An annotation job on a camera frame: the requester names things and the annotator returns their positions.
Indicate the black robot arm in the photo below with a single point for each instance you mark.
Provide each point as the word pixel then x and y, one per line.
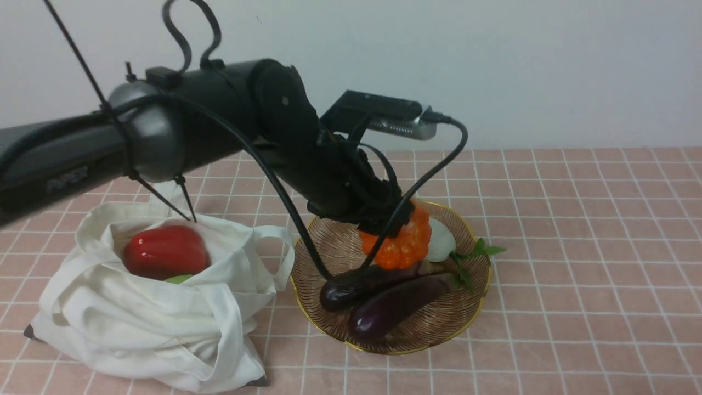
pixel 169 124

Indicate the green vegetable in bag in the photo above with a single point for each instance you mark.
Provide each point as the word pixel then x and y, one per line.
pixel 178 279

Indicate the white radish with leaves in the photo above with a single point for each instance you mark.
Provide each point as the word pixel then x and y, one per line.
pixel 443 246

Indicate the upper purple eggplant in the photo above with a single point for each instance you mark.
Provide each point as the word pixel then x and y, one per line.
pixel 356 288

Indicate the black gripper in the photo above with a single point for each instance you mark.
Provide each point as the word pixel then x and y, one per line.
pixel 334 175

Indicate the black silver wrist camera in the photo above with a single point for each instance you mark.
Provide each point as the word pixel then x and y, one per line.
pixel 354 113

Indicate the orange bumpy pumpkin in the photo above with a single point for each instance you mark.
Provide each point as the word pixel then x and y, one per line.
pixel 410 246

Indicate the gold rimmed brown glass bowl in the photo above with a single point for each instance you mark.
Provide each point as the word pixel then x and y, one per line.
pixel 435 323

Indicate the red bell pepper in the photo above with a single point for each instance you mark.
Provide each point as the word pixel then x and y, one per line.
pixel 166 252

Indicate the lower purple eggplant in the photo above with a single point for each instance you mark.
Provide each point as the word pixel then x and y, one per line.
pixel 378 316

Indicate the purple eggplant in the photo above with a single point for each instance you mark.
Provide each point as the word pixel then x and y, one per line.
pixel 356 288
pixel 378 316

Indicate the white cloth tote bag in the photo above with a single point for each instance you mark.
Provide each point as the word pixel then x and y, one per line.
pixel 193 336

